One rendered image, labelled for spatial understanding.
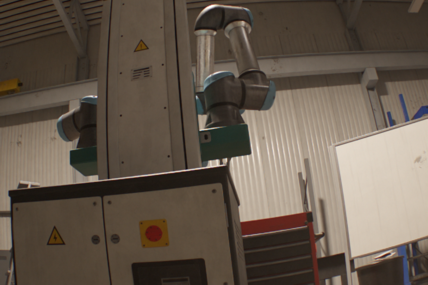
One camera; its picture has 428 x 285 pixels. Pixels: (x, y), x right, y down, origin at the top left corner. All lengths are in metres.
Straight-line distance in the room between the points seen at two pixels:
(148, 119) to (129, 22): 0.43
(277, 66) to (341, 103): 1.94
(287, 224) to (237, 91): 0.80
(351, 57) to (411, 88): 2.17
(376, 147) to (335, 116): 6.94
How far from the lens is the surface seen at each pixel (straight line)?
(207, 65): 1.87
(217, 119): 1.56
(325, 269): 5.33
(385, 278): 3.38
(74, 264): 0.99
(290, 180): 10.59
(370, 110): 11.44
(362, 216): 4.36
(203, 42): 1.89
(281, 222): 2.18
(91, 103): 1.73
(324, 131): 11.14
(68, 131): 1.82
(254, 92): 1.67
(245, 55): 1.80
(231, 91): 1.63
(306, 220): 2.20
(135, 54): 1.63
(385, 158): 4.44
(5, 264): 11.07
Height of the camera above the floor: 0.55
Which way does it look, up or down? 22 degrees up
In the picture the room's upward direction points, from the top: 7 degrees counter-clockwise
